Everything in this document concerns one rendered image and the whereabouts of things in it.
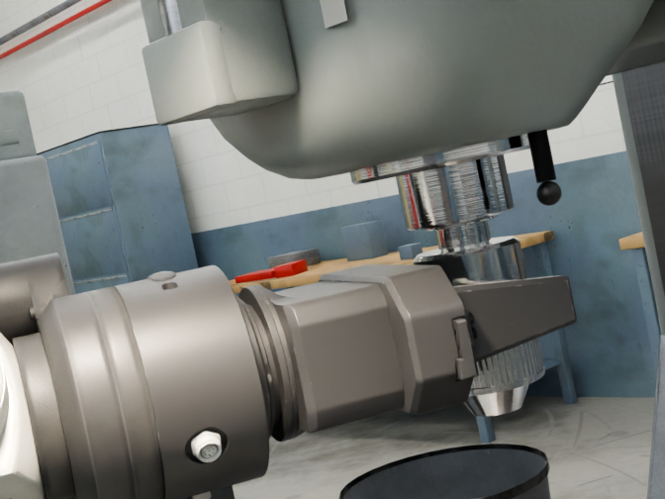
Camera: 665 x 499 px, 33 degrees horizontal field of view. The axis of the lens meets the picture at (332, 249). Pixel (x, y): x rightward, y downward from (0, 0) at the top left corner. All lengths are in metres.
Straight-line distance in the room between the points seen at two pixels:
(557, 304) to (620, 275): 5.15
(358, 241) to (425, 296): 5.90
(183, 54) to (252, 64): 0.02
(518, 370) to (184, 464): 0.15
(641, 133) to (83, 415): 0.56
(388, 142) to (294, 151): 0.04
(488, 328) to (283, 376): 0.09
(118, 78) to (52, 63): 0.98
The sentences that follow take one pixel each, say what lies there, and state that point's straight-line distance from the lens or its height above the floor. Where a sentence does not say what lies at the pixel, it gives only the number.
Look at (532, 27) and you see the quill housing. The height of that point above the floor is 1.35.
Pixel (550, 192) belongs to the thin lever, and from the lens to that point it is 0.45.
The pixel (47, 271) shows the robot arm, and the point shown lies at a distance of 0.46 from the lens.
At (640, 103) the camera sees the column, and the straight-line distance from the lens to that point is 0.86.
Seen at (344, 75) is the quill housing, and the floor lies 1.34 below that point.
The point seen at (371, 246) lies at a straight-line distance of 6.26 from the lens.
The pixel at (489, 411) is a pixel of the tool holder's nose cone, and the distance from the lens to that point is 0.49.
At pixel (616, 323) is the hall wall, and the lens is 5.70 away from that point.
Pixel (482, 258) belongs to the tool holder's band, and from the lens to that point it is 0.47.
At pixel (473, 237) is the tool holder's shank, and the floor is 1.27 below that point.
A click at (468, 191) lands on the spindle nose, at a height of 1.29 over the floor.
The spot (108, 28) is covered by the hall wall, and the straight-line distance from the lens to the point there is 8.77.
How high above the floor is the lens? 1.30
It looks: 3 degrees down
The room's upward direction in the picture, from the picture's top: 12 degrees counter-clockwise
